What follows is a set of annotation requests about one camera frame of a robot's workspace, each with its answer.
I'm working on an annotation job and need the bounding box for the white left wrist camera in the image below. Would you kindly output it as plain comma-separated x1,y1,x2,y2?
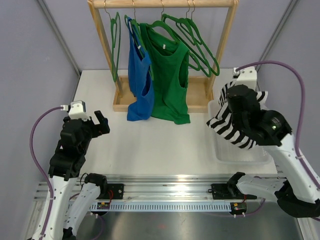
61,100,91,122

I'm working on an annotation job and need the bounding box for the empty green hanger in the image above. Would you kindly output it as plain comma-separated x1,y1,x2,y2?
175,1,220,77
161,11,220,78

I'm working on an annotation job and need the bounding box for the empty green hanger front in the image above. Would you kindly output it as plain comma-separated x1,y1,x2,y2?
161,11,220,78

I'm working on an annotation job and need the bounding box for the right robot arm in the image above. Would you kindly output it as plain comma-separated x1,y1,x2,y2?
226,85,320,219

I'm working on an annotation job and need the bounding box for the green tank top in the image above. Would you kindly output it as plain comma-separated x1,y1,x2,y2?
139,23,191,125

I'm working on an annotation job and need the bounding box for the zebra striped tank top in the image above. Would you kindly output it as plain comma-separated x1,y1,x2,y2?
206,81,258,150

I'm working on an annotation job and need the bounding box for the white slotted cable duct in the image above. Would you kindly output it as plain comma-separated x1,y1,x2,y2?
89,202,231,212

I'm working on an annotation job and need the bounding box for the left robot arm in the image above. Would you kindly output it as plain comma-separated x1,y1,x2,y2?
29,110,110,240

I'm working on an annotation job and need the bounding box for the wooden clothes rack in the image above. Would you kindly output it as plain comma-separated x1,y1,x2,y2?
87,0,239,113

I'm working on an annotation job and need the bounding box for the green hanger under blue top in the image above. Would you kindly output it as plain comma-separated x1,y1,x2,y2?
124,1,154,81

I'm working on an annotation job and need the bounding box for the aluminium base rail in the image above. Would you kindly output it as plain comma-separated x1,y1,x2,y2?
33,173,305,202

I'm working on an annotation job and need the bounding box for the white plastic basket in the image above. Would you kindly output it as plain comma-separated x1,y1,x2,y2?
207,99,272,165

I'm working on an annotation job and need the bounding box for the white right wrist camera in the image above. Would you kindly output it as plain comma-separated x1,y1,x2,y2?
233,66,257,90

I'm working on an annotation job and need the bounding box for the blue tank top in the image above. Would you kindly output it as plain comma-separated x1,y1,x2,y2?
126,16,155,122

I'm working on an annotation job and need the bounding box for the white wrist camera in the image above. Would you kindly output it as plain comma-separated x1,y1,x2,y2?
61,100,91,122
233,66,257,90

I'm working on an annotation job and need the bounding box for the green hanger with metal hook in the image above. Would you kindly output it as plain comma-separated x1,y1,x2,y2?
103,1,121,83

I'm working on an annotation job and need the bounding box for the empty green hanger rear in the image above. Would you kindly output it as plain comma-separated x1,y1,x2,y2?
175,1,220,77

